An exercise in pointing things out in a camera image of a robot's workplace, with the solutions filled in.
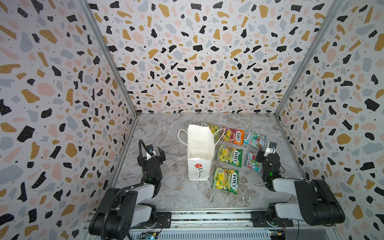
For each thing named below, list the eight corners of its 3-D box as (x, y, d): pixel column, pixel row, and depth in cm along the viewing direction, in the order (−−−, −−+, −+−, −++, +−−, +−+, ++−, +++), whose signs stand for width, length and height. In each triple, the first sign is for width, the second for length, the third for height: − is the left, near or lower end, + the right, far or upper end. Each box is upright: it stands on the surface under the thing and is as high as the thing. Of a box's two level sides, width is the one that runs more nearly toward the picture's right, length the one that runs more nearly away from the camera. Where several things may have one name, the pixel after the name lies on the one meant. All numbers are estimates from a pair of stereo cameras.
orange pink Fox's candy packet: (221, 142, 107) (221, 139, 104) (222, 129, 115) (222, 126, 112) (243, 145, 106) (244, 142, 103) (242, 132, 113) (244, 129, 110)
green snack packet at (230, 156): (215, 161, 97) (215, 159, 95) (218, 146, 104) (218, 144, 102) (240, 167, 94) (241, 165, 92) (242, 152, 101) (243, 149, 99)
